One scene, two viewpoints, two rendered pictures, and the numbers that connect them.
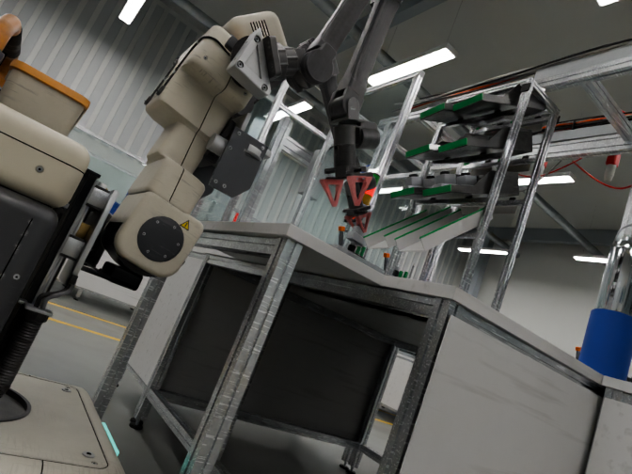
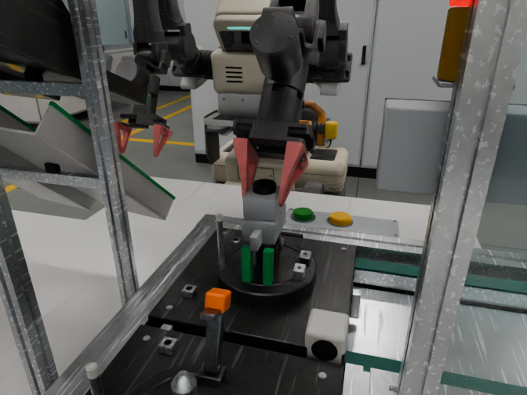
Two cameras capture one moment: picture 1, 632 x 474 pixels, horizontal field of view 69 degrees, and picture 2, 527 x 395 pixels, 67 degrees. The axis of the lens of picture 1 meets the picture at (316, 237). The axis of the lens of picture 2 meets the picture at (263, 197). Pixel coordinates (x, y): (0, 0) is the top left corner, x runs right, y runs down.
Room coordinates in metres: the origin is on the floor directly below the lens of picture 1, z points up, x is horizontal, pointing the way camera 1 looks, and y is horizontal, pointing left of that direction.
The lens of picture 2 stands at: (2.09, -0.47, 1.30)
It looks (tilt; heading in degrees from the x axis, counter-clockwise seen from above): 24 degrees down; 137
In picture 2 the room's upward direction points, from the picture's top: straight up
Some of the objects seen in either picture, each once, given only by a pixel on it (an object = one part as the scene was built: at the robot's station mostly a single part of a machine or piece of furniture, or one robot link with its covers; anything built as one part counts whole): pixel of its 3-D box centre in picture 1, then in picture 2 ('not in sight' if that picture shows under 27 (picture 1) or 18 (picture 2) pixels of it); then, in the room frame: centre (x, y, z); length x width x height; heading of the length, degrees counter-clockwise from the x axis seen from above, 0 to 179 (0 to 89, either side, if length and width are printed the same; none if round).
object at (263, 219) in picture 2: (359, 234); (262, 211); (1.75, -0.16, 1.08); 0.08 x 0.04 x 0.07; 121
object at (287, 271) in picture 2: not in sight; (266, 269); (1.74, -0.14, 0.98); 0.14 x 0.14 x 0.02
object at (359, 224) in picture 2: not in sight; (339, 235); (1.70, 0.08, 0.93); 0.21 x 0.07 x 0.06; 32
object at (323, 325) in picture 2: not in sight; (326, 336); (1.88, -0.17, 0.97); 0.05 x 0.05 x 0.04; 32
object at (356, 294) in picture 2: not in sight; (354, 303); (1.85, -0.08, 0.95); 0.01 x 0.01 x 0.04; 32
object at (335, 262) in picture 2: not in sight; (266, 280); (1.74, -0.14, 0.96); 0.24 x 0.24 x 0.02; 32
